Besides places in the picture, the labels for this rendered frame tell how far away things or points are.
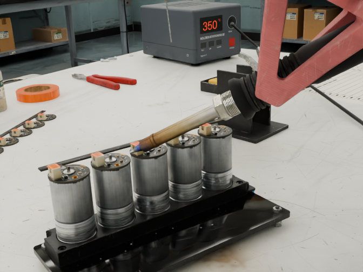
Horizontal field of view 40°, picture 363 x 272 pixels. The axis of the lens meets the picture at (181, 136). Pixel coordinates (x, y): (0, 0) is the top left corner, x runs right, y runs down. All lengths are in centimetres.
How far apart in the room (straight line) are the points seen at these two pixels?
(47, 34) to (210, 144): 501
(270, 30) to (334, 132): 31
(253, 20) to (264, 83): 533
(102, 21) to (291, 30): 250
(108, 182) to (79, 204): 2
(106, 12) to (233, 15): 551
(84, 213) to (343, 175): 23
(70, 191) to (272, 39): 14
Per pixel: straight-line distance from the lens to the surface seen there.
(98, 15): 628
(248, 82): 27
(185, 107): 63
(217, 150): 35
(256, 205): 36
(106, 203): 31
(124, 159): 31
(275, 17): 25
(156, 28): 91
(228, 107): 27
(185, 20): 84
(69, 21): 411
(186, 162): 33
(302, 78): 26
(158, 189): 33
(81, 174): 30
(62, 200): 30
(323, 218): 37
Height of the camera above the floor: 93
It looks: 20 degrees down
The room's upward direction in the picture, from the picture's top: 2 degrees counter-clockwise
